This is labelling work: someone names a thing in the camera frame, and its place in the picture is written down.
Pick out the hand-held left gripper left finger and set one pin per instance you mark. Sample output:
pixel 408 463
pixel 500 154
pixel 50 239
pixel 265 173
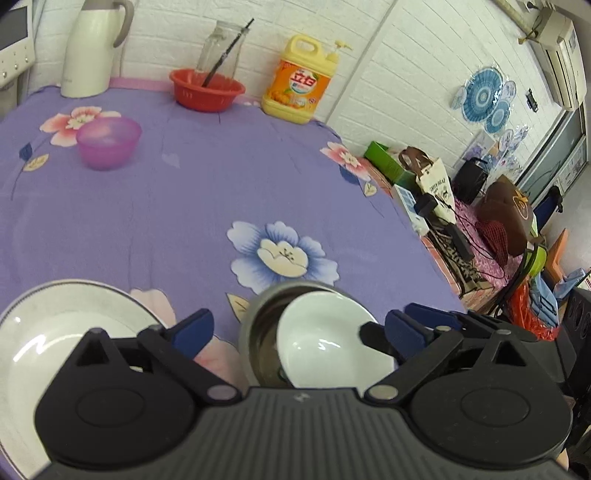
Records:
pixel 194 327

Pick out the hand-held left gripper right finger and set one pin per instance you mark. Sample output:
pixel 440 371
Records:
pixel 406 334

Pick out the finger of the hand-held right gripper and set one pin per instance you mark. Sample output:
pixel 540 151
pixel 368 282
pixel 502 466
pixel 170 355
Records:
pixel 429 314
pixel 371 334

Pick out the white red-patterned bowl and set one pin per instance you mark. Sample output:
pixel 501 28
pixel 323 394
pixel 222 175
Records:
pixel 323 332

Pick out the stainless steel bowl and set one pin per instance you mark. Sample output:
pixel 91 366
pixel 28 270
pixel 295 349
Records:
pixel 261 332

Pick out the pink patterned cloth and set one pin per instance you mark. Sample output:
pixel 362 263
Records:
pixel 485 272

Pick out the black power strip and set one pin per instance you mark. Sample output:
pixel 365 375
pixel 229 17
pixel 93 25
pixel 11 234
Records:
pixel 461 244

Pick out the dark red mesh cover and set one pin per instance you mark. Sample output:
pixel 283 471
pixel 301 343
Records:
pixel 491 240

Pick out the red net bag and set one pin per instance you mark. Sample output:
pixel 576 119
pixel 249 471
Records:
pixel 531 309

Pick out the black power adapter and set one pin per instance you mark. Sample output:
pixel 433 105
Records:
pixel 427 204

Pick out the white blue box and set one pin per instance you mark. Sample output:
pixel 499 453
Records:
pixel 408 203

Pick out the cream tote bag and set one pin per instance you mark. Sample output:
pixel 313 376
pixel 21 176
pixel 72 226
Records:
pixel 436 182

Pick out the brown bag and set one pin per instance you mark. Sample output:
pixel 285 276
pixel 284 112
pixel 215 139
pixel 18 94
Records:
pixel 501 203

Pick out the purple floral tablecloth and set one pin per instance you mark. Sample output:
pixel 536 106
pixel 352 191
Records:
pixel 184 194

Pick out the orange board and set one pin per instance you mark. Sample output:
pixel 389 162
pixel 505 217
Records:
pixel 556 254

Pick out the large black floor speaker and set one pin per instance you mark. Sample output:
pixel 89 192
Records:
pixel 579 332

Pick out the green box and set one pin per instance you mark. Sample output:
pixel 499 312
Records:
pixel 383 159

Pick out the purple plastic bowl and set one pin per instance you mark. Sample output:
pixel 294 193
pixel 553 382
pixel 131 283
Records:
pixel 108 145

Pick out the medium blue paper fan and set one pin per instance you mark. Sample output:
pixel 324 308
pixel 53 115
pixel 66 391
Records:
pixel 497 115

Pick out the small pale paper fan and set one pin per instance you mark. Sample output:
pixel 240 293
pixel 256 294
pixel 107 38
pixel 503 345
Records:
pixel 509 90
pixel 458 98

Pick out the large blue paper fan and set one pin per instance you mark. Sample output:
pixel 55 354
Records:
pixel 482 97

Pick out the red plastic basket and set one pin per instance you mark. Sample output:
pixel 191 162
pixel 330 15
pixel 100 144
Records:
pixel 203 97

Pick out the yellow detergent bottle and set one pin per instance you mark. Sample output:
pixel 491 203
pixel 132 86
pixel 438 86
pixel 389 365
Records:
pixel 295 87

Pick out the white air conditioner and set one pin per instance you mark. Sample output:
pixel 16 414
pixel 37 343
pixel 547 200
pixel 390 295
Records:
pixel 558 50

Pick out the white thermos jug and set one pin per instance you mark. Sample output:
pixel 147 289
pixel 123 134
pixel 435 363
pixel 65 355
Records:
pixel 90 50

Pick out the white countertop appliance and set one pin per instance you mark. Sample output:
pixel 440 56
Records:
pixel 14 50

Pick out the black wall bracket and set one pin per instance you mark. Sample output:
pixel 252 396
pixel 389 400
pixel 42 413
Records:
pixel 532 100

